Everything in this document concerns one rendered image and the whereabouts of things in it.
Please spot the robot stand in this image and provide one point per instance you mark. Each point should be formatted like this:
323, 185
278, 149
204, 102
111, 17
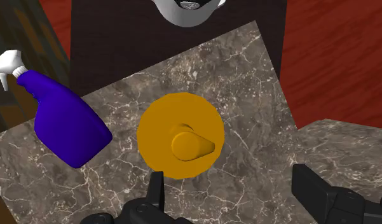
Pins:
122, 46

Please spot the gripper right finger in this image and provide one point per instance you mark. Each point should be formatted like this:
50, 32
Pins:
327, 198

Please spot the orange round lid with knob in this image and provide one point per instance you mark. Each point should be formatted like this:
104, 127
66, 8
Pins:
180, 135

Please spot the blue spray bottle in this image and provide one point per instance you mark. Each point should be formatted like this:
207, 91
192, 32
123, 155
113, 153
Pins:
65, 121

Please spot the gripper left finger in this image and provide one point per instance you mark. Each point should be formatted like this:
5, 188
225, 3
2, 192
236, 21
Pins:
156, 198

